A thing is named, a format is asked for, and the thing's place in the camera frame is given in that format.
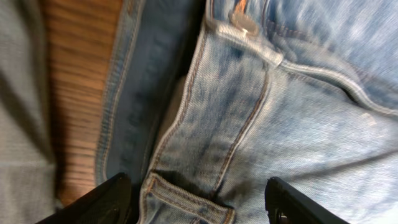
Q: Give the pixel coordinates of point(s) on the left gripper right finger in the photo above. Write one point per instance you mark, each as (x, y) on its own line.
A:
(286, 205)

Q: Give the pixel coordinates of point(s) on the blue denim jeans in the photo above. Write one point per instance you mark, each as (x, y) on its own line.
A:
(207, 100)

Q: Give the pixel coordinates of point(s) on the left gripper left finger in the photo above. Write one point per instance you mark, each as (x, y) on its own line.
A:
(108, 203)

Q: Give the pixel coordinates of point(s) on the folded light blue jeans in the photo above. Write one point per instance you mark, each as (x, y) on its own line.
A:
(28, 165)

